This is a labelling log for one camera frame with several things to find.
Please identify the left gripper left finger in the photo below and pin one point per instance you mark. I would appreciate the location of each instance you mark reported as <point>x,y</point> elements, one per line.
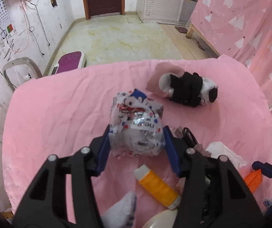
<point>44,202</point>

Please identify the white tissue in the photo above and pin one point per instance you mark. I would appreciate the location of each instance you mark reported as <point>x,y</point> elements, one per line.
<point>217,149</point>

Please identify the white louvered wardrobe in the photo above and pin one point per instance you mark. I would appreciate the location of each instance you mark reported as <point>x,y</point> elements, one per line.
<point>160,11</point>

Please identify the pink cloth piece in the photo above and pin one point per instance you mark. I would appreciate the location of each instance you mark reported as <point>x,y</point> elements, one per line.
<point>160,81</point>

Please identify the purple bathroom scale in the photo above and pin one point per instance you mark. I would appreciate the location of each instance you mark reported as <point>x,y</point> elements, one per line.
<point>70,61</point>

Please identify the black and white socks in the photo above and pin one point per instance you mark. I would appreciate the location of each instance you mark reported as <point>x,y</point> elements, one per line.
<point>192,90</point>

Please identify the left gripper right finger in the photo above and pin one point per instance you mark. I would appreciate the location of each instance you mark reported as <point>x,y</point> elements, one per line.
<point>214,193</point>

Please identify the printed plastic bag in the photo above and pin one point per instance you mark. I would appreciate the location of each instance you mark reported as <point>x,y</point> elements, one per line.
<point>136,125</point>

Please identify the grey chair frame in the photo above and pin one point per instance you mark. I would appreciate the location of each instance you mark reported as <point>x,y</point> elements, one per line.
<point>20,61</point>

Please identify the orange box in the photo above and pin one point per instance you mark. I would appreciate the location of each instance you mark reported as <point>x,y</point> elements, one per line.
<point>253,180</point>

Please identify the orange thread spool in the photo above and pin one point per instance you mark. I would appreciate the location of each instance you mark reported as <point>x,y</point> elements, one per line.
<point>152,183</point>

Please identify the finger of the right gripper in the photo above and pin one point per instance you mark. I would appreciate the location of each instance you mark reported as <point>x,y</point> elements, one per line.
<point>265,168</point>

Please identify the eye chart poster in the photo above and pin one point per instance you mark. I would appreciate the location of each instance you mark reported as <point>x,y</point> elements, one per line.
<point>6,23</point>

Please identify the blue white slipper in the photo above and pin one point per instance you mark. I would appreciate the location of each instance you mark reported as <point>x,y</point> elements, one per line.
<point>267,203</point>

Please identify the white knitted glove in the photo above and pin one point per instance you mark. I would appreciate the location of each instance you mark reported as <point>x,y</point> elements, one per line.
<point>121,214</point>

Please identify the pink bed sheet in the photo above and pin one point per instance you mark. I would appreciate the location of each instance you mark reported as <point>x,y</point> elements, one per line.
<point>62,113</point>

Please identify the cream comb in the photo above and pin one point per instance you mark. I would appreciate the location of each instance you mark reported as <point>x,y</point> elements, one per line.
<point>164,219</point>

